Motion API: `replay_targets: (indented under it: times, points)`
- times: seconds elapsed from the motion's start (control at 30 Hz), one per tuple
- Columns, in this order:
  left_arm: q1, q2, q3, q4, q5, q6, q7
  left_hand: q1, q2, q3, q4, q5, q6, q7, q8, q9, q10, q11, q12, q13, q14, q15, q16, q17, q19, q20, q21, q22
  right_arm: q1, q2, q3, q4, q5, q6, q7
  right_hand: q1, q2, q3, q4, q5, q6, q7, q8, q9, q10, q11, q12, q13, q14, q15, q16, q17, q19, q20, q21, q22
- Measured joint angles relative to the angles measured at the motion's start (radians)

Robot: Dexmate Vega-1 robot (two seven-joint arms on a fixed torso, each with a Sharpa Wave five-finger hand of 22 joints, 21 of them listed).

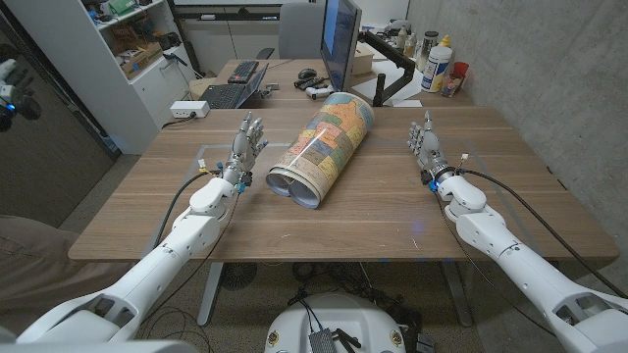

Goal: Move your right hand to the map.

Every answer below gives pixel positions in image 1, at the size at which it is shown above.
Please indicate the black remote controller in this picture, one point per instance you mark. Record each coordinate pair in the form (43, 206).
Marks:
(310, 82)

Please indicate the black and white handheld device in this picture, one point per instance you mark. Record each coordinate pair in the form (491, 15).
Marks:
(17, 98)

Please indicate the white shelf cabinet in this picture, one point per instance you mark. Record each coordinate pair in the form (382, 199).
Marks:
(108, 93)

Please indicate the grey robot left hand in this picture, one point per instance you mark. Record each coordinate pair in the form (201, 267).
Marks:
(241, 149)

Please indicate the black computer monitor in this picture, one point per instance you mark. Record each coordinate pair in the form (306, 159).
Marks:
(340, 39)

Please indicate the red plastic cup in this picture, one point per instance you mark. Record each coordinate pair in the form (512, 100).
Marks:
(456, 78)

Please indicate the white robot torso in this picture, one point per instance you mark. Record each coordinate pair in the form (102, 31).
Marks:
(358, 318)

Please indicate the grey finned electronics box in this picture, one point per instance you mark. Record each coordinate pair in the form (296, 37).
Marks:
(322, 341)

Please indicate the black computer mouse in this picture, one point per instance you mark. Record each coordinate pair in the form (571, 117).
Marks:
(307, 73)

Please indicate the grey table leg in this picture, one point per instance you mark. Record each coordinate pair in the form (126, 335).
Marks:
(210, 294)
(456, 294)

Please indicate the dark lid jar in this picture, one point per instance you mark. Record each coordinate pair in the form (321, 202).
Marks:
(427, 46)

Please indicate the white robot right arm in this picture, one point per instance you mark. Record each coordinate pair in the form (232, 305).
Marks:
(520, 265)

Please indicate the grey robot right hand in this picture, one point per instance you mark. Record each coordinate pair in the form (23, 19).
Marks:
(430, 147)

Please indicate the green box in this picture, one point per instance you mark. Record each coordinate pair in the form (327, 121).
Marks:
(121, 6)

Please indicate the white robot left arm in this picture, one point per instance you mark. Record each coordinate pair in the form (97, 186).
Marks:
(162, 260)

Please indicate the black round floor fan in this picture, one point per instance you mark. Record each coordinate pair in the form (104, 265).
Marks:
(238, 275)

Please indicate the cardboard box with blue tape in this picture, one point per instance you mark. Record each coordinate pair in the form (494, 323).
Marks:
(142, 60)

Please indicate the white paper sheet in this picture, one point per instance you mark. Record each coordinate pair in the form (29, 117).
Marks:
(392, 73)

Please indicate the white wipes canister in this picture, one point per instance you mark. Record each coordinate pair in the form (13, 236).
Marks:
(435, 68)

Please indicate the white power strip box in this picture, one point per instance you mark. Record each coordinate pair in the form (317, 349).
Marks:
(189, 108)

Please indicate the rolled colourful paper map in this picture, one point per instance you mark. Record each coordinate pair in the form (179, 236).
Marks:
(324, 147)

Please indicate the grey office chair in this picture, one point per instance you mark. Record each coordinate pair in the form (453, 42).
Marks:
(300, 32)

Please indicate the yellow cap bottle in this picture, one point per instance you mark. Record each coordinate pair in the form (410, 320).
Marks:
(445, 41)

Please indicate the brown fabric seat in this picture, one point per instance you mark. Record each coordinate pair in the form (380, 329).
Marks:
(29, 265)

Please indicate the dark open laptop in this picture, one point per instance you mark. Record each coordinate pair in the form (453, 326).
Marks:
(225, 95)

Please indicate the beige small box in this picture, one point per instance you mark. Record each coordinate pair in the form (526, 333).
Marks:
(364, 60)

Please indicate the white game controller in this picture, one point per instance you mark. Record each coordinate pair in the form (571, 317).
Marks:
(318, 91)

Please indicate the black keyboard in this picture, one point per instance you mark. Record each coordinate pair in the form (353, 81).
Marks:
(243, 71)

